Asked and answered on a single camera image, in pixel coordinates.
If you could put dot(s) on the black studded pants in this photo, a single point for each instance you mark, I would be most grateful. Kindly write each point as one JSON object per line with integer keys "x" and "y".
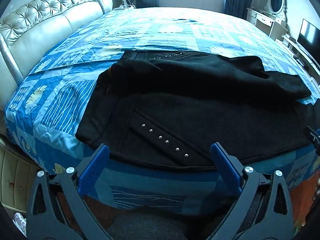
{"x": 200, "y": 110}

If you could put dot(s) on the blue patterned bedsheet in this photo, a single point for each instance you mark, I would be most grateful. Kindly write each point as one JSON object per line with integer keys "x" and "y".
{"x": 75, "y": 92}

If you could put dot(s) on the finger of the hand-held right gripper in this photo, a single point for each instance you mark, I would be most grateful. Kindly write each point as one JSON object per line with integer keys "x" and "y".
{"x": 313, "y": 137}

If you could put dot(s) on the black flat television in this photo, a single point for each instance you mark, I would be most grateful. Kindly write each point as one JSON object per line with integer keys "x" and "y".
{"x": 310, "y": 37}

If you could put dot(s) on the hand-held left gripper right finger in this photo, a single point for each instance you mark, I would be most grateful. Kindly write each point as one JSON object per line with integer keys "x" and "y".
{"x": 225, "y": 167}

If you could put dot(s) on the white oval vanity mirror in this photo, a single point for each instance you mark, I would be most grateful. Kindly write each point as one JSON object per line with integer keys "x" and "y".
{"x": 276, "y": 1}

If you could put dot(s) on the beige tufted leather headboard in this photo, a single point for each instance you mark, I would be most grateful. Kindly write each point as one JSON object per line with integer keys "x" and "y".
{"x": 50, "y": 25}

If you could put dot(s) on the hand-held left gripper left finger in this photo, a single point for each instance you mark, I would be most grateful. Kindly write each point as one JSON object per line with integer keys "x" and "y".
{"x": 93, "y": 170}

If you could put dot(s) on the beige padded bed base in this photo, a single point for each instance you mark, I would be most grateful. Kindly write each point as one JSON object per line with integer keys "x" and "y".
{"x": 17, "y": 180}

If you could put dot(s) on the white dressing table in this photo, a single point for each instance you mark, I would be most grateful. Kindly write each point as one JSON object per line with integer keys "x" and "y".
{"x": 265, "y": 21}

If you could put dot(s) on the white television cabinet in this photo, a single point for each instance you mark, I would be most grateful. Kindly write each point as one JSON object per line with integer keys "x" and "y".
{"x": 297, "y": 51}

